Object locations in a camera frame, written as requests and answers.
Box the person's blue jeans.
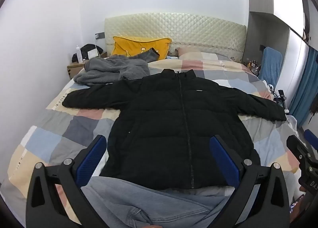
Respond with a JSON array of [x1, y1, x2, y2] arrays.
[[81, 176, 236, 228]]

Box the person's right hand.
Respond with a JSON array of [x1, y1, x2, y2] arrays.
[[296, 185, 314, 220]]

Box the row of small bottles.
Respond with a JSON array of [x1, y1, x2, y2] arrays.
[[245, 60, 261, 75]]

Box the wooden nightstand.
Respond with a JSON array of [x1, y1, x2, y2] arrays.
[[67, 51, 107, 79]]

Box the black bag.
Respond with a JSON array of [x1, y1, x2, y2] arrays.
[[72, 44, 103, 63]]

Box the cream quilted headboard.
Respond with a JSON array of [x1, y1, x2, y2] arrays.
[[104, 12, 247, 62]]

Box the pastel checkered duvet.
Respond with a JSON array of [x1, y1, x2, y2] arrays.
[[6, 51, 305, 206]]

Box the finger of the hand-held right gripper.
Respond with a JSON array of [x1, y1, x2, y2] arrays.
[[304, 129, 318, 150], [286, 134, 315, 164]]

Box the blue curtain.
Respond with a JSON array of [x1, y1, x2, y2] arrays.
[[289, 49, 318, 129]]

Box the grey fleece garment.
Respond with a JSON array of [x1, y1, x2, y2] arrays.
[[74, 48, 161, 87]]

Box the pink pillow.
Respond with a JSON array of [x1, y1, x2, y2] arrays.
[[175, 47, 229, 60]]

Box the yellow pillow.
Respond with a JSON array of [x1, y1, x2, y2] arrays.
[[110, 36, 172, 60]]

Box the black phone stand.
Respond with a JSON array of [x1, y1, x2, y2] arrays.
[[272, 89, 290, 113]]

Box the black puffer jacket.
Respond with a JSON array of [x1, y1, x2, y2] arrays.
[[62, 69, 287, 191]]

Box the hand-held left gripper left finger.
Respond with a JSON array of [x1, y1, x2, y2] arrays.
[[25, 134, 110, 228]]

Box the blue chair cover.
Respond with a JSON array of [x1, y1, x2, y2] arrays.
[[258, 46, 283, 87]]

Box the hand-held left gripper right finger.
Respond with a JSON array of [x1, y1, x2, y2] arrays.
[[209, 134, 291, 228]]

